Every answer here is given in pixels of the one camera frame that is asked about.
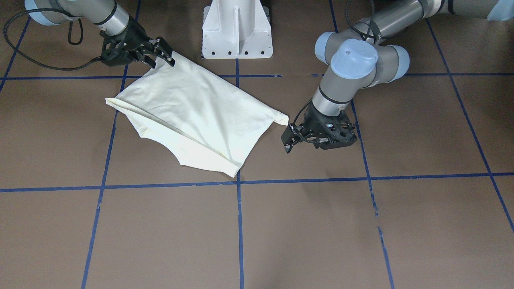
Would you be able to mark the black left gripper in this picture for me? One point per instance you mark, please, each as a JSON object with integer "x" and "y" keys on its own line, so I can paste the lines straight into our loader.
{"x": 311, "y": 121}

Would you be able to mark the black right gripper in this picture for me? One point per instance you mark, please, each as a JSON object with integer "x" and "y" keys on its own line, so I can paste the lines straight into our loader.
{"x": 137, "y": 33}

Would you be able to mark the cream long-sleeve cat shirt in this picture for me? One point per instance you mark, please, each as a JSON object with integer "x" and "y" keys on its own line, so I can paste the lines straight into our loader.
{"x": 205, "y": 121}

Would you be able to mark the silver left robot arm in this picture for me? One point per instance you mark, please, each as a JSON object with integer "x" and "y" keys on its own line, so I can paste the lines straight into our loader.
{"x": 356, "y": 59}

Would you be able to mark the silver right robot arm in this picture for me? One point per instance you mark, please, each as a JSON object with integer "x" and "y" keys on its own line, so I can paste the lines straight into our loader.
{"x": 107, "y": 15}

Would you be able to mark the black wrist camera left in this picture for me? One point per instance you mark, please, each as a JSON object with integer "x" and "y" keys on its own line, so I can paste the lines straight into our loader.
{"x": 337, "y": 135}

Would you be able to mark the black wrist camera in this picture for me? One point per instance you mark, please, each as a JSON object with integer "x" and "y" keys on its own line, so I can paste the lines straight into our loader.
{"x": 337, "y": 135}
{"x": 113, "y": 54}

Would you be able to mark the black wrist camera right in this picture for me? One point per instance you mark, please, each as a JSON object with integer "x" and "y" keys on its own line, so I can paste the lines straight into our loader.
{"x": 113, "y": 54}

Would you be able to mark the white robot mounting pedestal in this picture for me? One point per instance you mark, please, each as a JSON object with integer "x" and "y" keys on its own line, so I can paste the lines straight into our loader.
{"x": 237, "y": 29}

